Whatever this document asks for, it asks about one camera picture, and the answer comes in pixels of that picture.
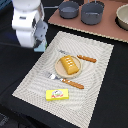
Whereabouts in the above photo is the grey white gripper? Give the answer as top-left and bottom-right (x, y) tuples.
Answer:
(16, 20), (48, 48)

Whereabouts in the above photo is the golden bread loaf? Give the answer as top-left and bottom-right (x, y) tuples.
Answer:
(60, 55), (79, 75)

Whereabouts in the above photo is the yellow butter box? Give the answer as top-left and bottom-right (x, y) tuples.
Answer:
(46, 89), (69, 101)

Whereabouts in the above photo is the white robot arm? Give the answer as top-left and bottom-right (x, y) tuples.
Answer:
(12, 0), (48, 48)

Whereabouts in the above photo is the round beige plate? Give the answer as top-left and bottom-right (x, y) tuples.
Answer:
(55, 55), (82, 78)

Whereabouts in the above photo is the grey cooking pot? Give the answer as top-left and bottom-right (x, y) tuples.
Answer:
(81, 2), (104, 25)

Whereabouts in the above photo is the pink wooden tray board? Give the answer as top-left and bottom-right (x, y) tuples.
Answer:
(48, 0), (128, 42)

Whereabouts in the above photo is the white woven placemat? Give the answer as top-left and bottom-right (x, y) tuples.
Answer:
(13, 31), (113, 128)

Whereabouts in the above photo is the beige bowl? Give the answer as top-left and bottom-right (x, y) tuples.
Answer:
(116, 4), (128, 30)

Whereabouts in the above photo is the grey saucepan with handle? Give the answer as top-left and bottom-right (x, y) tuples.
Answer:
(54, 1), (79, 19)

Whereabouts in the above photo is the wooden handled fork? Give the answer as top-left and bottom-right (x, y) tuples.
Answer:
(42, 71), (84, 89)

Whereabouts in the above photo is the wooden handled knife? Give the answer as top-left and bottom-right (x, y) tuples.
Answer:
(57, 49), (97, 63)

